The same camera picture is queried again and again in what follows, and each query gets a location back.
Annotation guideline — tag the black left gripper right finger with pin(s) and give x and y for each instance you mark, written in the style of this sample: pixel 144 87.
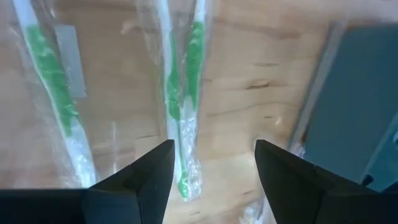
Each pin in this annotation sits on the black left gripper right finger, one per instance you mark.
pixel 326 205

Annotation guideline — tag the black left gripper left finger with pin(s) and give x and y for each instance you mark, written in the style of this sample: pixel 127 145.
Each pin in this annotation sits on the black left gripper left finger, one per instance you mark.
pixel 93 207

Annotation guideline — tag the green toothbrush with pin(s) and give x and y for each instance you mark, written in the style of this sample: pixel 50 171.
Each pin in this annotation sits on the green toothbrush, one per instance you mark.
pixel 163 46
pixel 196 62
pixel 46 68

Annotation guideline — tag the teal plastic basket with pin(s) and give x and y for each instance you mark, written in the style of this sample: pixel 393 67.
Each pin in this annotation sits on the teal plastic basket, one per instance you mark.
pixel 357 109

